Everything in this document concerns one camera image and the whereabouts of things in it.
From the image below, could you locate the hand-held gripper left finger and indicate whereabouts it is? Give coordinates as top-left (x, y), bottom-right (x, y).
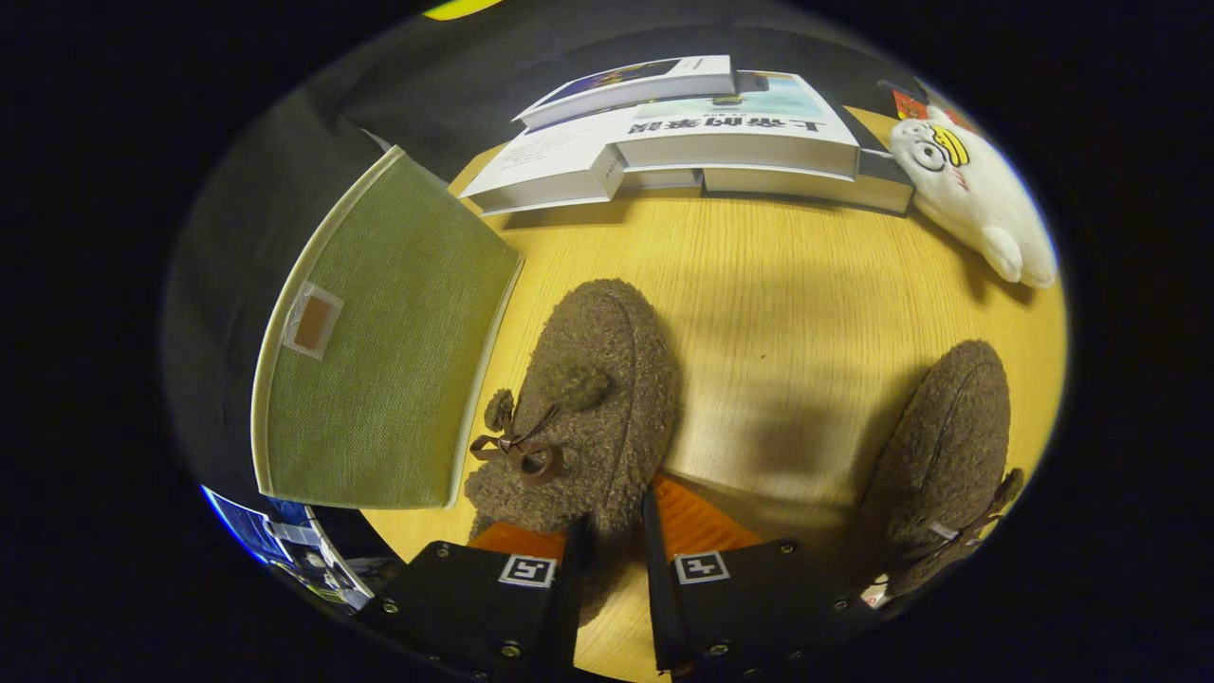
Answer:
top-left (353, 515), bottom-right (597, 683)

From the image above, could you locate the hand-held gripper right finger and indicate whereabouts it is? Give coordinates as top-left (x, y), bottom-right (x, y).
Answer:
top-left (641, 474), bottom-right (888, 680)

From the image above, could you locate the brown fuzzy shoe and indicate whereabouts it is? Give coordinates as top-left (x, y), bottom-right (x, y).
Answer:
top-left (463, 278), bottom-right (682, 627)
top-left (858, 340), bottom-right (1025, 600)

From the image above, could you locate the green fabric storage box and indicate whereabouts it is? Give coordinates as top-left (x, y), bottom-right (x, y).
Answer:
top-left (251, 145), bottom-right (524, 510)

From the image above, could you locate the lit display screen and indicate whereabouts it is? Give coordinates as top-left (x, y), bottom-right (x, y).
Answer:
top-left (201, 486), bottom-right (376, 611)

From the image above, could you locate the white book with text cover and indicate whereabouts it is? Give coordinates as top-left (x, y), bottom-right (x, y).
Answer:
top-left (460, 128), bottom-right (703, 217)

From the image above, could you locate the dark covered book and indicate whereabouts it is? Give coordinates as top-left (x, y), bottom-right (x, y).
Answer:
top-left (702, 104), bottom-right (916, 214)

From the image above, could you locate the large book with sky cover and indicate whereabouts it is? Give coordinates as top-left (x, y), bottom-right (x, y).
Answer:
top-left (607, 71), bottom-right (862, 178)

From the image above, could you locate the white book with blue picture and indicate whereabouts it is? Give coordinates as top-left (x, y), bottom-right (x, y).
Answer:
top-left (512, 55), bottom-right (736, 131)

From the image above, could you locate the white duck plush toy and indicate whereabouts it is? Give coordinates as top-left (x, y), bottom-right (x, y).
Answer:
top-left (889, 104), bottom-right (1058, 290)

